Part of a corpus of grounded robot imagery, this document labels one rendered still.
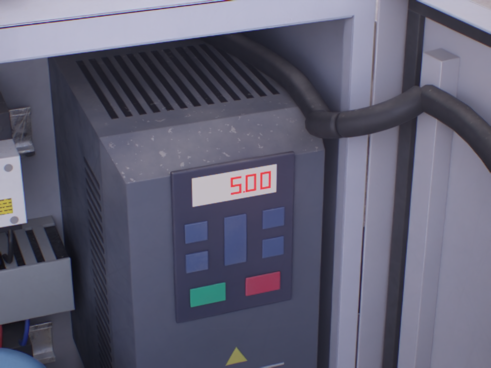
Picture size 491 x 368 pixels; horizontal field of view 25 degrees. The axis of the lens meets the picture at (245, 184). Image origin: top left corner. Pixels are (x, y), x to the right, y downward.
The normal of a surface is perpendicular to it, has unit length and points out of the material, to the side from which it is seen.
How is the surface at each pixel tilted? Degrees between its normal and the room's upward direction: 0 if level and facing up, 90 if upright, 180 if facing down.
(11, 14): 0
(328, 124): 80
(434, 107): 75
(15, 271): 90
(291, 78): 46
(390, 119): 87
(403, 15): 90
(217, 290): 90
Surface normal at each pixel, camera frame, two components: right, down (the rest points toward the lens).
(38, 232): 0.00, -0.88
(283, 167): 0.35, 0.44
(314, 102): -0.14, -0.68
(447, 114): -0.78, 0.04
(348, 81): -0.94, 0.16
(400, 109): -0.03, -0.12
